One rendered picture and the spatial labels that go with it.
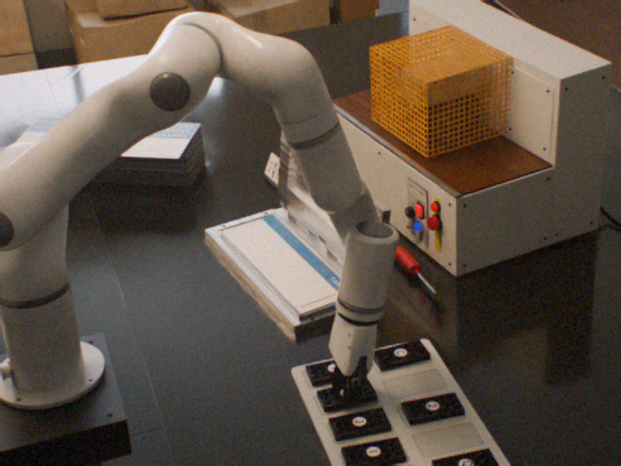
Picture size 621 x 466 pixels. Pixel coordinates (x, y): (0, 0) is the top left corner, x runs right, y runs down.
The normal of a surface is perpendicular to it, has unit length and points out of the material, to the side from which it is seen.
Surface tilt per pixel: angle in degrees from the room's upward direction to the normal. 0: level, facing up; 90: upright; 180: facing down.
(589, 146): 90
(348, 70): 0
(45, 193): 83
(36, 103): 0
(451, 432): 0
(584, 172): 90
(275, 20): 84
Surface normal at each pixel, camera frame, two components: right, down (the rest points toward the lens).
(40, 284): 0.47, 0.29
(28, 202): 0.28, 0.23
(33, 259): 0.21, -0.57
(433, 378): -0.06, -0.86
